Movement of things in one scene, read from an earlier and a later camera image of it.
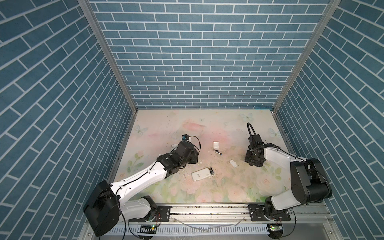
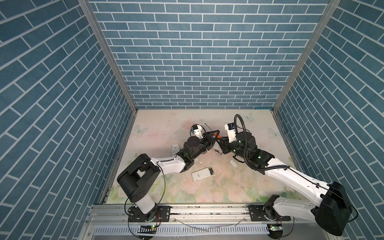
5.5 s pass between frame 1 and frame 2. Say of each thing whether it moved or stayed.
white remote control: stayed
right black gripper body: moved
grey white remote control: stayed
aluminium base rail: stayed
